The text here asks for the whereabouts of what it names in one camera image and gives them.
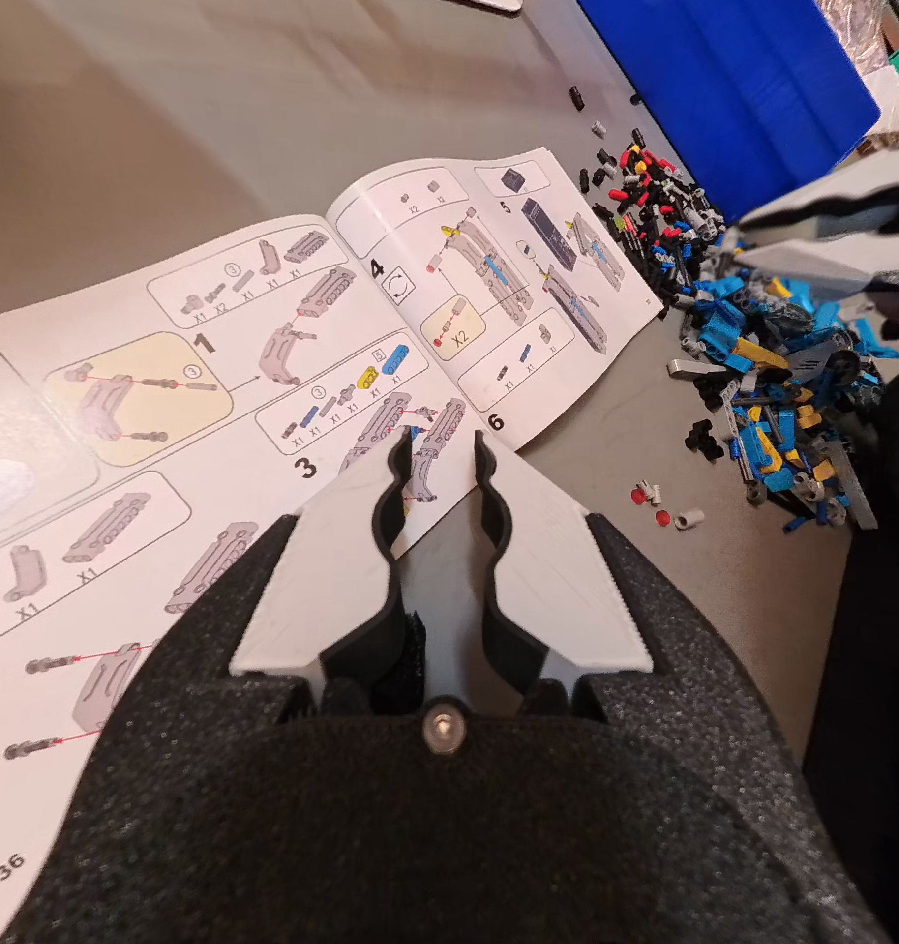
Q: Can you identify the pile of toy bricks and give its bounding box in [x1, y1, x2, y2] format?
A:
[568, 85, 899, 533]

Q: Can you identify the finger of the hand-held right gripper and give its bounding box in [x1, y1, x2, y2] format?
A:
[737, 144, 899, 239]
[733, 235, 899, 297]

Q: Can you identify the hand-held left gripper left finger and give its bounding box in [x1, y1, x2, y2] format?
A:
[228, 426, 414, 678]

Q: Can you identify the open instruction booklet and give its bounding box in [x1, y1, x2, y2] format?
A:
[0, 147, 666, 944]

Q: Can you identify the blue storage bin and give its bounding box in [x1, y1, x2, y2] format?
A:
[576, 0, 883, 224]

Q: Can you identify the clear plastic bag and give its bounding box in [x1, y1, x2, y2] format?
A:
[818, 0, 899, 76]

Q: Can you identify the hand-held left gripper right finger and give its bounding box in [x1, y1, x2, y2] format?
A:
[473, 430, 655, 674]

